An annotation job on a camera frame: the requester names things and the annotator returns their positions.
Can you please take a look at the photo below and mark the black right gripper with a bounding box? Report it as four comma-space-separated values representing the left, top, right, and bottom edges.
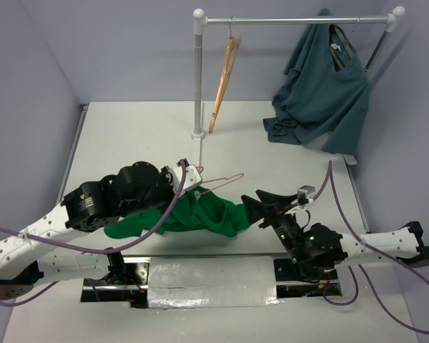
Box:
238, 189, 304, 264

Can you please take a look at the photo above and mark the pink wire hanger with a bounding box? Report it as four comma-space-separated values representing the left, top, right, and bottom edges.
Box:
194, 173, 245, 199

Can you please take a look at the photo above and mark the green t shirt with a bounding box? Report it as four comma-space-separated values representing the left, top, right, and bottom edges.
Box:
104, 187, 250, 239

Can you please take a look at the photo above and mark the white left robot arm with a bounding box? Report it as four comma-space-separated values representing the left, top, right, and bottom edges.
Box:
0, 161, 187, 302

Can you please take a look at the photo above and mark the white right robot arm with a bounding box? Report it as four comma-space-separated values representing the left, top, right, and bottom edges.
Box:
241, 186, 429, 279

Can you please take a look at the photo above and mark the teal t shirt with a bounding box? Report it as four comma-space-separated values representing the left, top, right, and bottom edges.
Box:
263, 23, 370, 155

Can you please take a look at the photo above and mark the wooden hanger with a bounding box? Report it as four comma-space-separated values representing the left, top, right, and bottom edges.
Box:
208, 17, 241, 134

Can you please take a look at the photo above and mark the dark hanger with teal shirt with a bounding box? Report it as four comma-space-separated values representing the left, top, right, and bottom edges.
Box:
328, 24, 363, 73

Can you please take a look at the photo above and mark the white metal clothes rack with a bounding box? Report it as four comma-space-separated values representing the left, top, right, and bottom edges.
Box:
190, 6, 407, 166

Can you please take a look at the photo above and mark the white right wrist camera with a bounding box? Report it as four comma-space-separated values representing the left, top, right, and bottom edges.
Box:
297, 185, 316, 209

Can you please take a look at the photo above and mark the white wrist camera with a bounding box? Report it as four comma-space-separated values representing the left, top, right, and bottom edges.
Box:
169, 159, 202, 195
297, 185, 316, 209

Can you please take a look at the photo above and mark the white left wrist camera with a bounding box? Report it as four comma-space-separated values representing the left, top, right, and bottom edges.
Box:
169, 159, 202, 195

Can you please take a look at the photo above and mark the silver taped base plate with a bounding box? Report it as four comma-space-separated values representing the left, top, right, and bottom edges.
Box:
79, 252, 344, 310

